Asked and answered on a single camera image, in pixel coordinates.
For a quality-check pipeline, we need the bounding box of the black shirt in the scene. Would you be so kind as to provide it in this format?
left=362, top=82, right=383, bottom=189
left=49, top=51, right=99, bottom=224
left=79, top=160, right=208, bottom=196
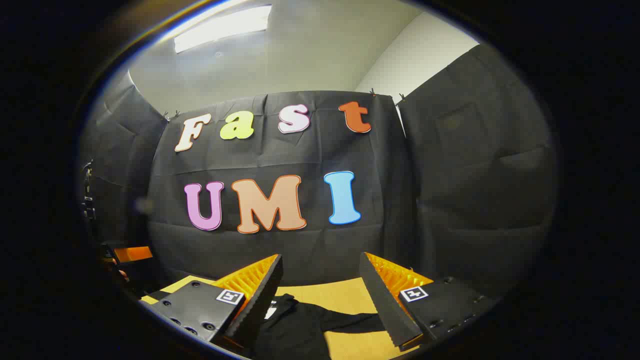
left=250, top=294, right=388, bottom=360

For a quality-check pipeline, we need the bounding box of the ceiling light panel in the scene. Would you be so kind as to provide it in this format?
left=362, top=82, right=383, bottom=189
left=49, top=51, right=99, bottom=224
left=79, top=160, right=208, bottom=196
left=173, top=5, right=273, bottom=54

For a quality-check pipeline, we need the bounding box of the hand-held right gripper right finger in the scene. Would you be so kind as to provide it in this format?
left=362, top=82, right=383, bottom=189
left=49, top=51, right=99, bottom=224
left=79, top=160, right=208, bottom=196
left=359, top=251, right=501, bottom=350

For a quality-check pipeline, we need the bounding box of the black backdrop cloth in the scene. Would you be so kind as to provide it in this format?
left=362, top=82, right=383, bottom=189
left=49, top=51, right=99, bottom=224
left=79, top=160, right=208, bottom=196
left=80, top=44, right=558, bottom=301

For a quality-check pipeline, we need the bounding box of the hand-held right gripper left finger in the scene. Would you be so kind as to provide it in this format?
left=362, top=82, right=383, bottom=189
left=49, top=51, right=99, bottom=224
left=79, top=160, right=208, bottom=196
left=141, top=254, right=284, bottom=351

